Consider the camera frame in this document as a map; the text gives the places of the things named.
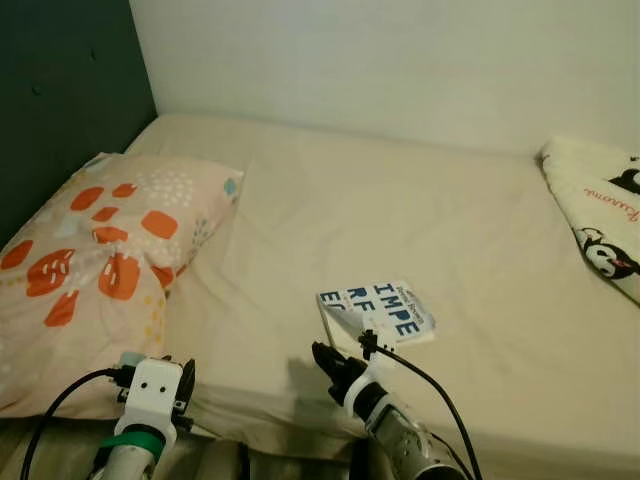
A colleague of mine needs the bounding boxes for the white book blue letters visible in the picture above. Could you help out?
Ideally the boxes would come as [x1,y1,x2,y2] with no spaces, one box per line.
[316,280,438,353]

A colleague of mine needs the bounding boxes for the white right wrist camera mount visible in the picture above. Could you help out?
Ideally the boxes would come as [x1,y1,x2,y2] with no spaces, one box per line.
[340,338,403,413]

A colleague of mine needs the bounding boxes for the mattress with beige sheet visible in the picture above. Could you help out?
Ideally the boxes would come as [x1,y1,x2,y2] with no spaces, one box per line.
[0,112,640,471]

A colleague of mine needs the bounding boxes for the dark grey upholstered headboard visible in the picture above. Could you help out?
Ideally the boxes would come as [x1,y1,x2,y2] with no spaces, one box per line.
[0,0,159,246]

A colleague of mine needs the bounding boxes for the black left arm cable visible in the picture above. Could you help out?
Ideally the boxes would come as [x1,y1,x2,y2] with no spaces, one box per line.
[20,367,136,480]

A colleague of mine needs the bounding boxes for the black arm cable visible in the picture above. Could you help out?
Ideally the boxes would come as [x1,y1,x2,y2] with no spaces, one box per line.
[360,335,483,480]
[20,367,136,480]

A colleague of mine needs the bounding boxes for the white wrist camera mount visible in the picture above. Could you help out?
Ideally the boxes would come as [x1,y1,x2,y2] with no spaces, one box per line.
[340,338,403,413]
[122,357,186,451]

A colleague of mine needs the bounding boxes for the pink pillow orange spots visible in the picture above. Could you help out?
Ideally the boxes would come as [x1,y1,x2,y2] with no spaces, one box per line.
[0,152,246,419]

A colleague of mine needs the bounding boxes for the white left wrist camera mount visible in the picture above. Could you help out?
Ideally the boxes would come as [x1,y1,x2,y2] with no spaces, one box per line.
[122,357,186,451]

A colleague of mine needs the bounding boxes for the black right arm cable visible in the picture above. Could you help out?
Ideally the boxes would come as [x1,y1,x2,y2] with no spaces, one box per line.
[360,335,483,480]

